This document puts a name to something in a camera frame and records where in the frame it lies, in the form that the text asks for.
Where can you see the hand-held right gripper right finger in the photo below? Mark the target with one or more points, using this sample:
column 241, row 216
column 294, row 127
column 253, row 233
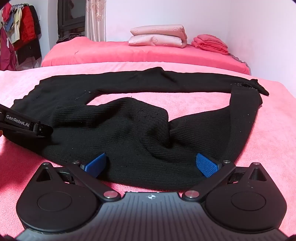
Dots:
column 207, row 165

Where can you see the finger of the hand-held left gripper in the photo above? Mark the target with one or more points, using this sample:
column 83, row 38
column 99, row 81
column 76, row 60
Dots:
column 44, row 131

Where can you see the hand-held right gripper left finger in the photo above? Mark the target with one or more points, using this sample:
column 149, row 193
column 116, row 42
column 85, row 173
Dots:
column 96, row 164

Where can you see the black knit pants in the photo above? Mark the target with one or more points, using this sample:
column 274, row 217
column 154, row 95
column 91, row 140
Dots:
column 129, row 129

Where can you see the pink fleece blanket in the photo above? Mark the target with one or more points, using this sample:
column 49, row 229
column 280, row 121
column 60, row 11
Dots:
column 266, row 139

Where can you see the maroon hanging garment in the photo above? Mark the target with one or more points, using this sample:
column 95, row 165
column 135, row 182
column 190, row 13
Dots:
column 7, row 53

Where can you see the blue hanging garment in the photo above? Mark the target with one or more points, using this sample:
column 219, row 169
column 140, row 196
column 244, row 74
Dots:
column 8, row 26

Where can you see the cream hanging garment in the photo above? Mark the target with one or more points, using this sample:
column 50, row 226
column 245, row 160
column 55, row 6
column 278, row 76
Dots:
column 16, row 25

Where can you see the red puffer jacket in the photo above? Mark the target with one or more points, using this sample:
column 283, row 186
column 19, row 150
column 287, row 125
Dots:
column 29, row 25

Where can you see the dark wooden cabinet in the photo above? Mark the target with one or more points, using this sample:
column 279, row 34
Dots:
column 70, row 18

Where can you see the bed with red cover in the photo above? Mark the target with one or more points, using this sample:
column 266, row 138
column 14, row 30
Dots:
column 138, row 55

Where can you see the folded red blanket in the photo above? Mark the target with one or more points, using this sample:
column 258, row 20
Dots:
column 209, row 44

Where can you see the pink patterned curtain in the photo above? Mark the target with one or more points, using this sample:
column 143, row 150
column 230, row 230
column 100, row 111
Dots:
column 95, row 18

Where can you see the folded pale pink quilt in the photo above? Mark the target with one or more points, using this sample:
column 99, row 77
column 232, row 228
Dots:
column 157, row 36

